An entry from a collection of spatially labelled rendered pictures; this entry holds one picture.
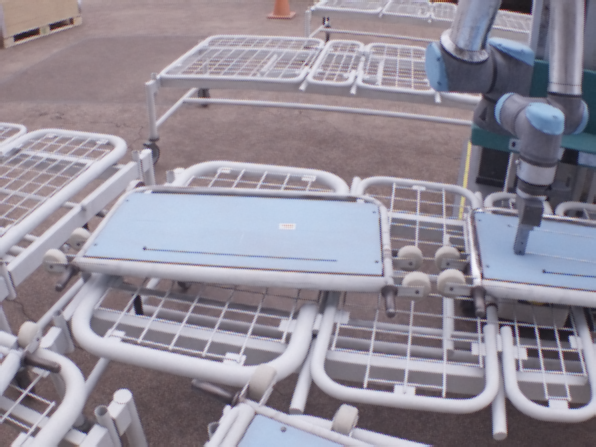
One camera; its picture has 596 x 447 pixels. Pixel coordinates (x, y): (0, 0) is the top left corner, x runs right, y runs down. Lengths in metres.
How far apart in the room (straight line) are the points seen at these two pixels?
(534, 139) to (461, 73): 0.45
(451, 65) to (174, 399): 1.26
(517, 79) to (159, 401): 1.44
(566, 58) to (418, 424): 1.08
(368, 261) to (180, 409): 0.75
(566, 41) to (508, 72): 0.35
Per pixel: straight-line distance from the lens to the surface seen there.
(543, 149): 1.26
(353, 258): 1.28
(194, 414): 1.69
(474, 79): 1.66
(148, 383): 1.79
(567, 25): 1.41
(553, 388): 1.27
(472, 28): 1.56
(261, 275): 1.21
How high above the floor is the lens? 1.31
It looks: 33 degrees down
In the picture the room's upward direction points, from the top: straight up
